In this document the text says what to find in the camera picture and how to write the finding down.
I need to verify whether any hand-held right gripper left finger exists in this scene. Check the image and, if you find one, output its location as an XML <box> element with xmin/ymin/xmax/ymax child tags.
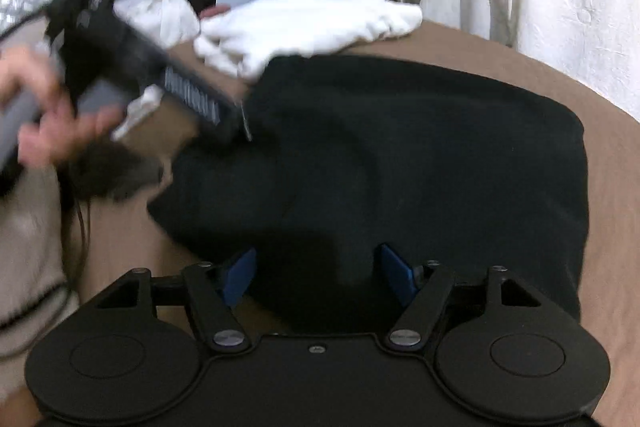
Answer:
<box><xmin>95</xmin><ymin>248</ymin><xmax>258</xmax><ymax>353</ymax></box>

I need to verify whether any beige knit sweater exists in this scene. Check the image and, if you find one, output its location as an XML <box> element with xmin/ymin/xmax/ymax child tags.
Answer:
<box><xmin>0</xmin><ymin>164</ymin><xmax>81</xmax><ymax>408</ymax></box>

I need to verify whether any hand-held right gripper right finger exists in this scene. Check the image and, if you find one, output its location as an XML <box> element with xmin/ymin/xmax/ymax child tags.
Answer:
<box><xmin>375</xmin><ymin>243</ymin><xmax>543</xmax><ymax>353</ymax></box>

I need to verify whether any person's left hand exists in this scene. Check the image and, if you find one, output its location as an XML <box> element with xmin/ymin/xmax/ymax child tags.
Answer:
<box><xmin>0</xmin><ymin>46</ymin><xmax>126</xmax><ymax>168</ymax></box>

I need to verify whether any black garment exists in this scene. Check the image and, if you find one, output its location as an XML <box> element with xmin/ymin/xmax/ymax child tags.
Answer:
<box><xmin>147</xmin><ymin>54</ymin><xmax>591</xmax><ymax>333</ymax></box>

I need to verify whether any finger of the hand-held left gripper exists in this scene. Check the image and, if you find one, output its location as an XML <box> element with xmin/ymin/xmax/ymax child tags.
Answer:
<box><xmin>220</xmin><ymin>94</ymin><xmax>253</xmax><ymax>145</ymax></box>

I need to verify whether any white fluffy garment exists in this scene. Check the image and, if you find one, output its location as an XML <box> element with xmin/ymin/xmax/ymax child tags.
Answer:
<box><xmin>192</xmin><ymin>0</ymin><xmax>423</xmax><ymax>80</ymax></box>

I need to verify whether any dark grey fleece garment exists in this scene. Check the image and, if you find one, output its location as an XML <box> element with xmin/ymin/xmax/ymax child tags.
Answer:
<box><xmin>62</xmin><ymin>142</ymin><xmax>166</xmax><ymax>202</ymax></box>

